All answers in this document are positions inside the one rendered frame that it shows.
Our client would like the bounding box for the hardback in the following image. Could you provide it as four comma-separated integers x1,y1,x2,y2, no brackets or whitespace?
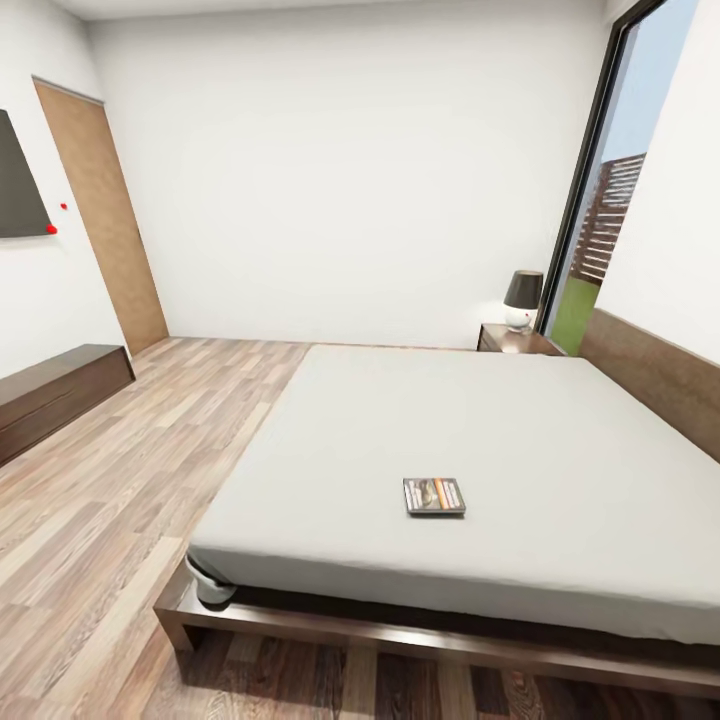
403,478,467,513

